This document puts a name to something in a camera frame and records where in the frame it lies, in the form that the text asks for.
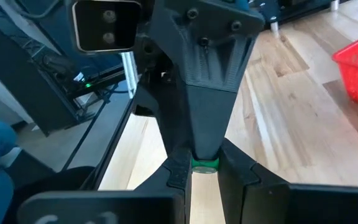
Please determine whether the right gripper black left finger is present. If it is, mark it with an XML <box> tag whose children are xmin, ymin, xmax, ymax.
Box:
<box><xmin>134</xmin><ymin>146</ymin><xmax>194</xmax><ymax>224</ymax></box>

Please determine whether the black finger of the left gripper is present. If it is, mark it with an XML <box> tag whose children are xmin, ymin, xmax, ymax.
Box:
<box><xmin>135</xmin><ymin>77</ymin><xmax>192</xmax><ymax>153</ymax></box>
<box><xmin>149</xmin><ymin>0</ymin><xmax>265</xmax><ymax>160</ymax></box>

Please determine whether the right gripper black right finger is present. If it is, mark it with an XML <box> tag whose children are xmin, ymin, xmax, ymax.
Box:
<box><xmin>218</xmin><ymin>139</ymin><xmax>288</xmax><ymax>224</ymax></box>

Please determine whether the green translucent die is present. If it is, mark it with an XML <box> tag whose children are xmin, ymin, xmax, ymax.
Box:
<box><xmin>191</xmin><ymin>157</ymin><xmax>220</xmax><ymax>175</ymax></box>

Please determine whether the black desk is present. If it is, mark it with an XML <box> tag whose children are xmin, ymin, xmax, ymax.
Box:
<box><xmin>0</xmin><ymin>12</ymin><xmax>83</xmax><ymax>136</ymax></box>

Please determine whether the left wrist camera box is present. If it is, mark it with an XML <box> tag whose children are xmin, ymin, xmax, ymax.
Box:
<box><xmin>72</xmin><ymin>0</ymin><xmax>142</xmax><ymax>54</ymax></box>

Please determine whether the black aluminium table frame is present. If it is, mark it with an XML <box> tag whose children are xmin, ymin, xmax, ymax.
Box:
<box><xmin>60</xmin><ymin>51</ymin><xmax>142</xmax><ymax>191</ymax></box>

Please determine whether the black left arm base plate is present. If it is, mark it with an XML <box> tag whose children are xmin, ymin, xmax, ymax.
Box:
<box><xmin>247</xmin><ymin>0</ymin><xmax>341</xmax><ymax>35</ymax></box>

